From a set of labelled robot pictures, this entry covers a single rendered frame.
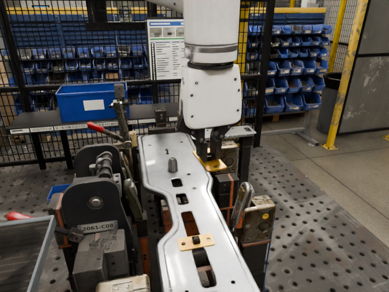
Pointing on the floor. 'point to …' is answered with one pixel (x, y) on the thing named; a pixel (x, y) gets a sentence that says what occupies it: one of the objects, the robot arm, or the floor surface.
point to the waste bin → (328, 100)
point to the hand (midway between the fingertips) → (208, 148)
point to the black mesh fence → (113, 72)
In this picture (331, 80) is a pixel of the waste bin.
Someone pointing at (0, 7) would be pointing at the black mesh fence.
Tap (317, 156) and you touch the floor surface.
